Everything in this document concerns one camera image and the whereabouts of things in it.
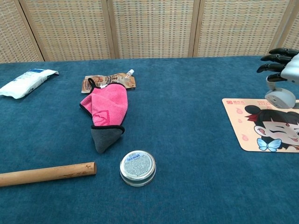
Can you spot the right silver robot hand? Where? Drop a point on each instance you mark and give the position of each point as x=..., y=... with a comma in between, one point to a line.
x=290, y=70

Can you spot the white computer mouse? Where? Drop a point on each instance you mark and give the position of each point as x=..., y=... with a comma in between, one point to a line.
x=281, y=99

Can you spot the cartoon girl mouse pad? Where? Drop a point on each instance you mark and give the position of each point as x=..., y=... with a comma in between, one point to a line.
x=236, y=121

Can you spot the blue felt table cover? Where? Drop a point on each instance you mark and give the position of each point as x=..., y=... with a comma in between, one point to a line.
x=182, y=112

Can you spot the woven bamboo folding screen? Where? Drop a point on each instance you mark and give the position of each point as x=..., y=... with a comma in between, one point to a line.
x=151, y=28

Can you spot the brown spouted drink pouch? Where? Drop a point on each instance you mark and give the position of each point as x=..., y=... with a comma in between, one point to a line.
x=112, y=79

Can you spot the round metal tin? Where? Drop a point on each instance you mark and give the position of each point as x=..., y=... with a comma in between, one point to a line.
x=137, y=166

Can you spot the pink and grey microfibre cloth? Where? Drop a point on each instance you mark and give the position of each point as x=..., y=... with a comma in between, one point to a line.
x=109, y=102

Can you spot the wooden round stick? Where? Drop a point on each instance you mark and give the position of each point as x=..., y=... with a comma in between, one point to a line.
x=46, y=174

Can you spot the white plastic tissue packet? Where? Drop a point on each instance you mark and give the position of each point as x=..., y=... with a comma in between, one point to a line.
x=23, y=84

